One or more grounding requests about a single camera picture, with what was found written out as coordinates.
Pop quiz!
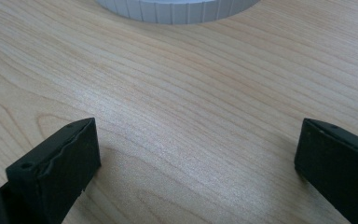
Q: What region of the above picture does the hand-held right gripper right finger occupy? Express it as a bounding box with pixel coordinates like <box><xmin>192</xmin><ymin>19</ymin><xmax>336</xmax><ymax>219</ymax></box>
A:
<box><xmin>294</xmin><ymin>118</ymin><xmax>358</xmax><ymax>224</ymax></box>

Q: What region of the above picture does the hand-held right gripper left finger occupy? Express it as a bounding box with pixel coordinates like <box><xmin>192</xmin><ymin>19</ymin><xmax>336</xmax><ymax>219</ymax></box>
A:
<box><xmin>0</xmin><ymin>117</ymin><xmax>102</xmax><ymax>224</ymax></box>

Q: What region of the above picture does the white ribbed round container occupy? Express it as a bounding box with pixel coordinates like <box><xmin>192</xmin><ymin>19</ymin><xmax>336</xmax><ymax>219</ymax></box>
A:
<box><xmin>93</xmin><ymin>0</ymin><xmax>262</xmax><ymax>25</ymax></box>

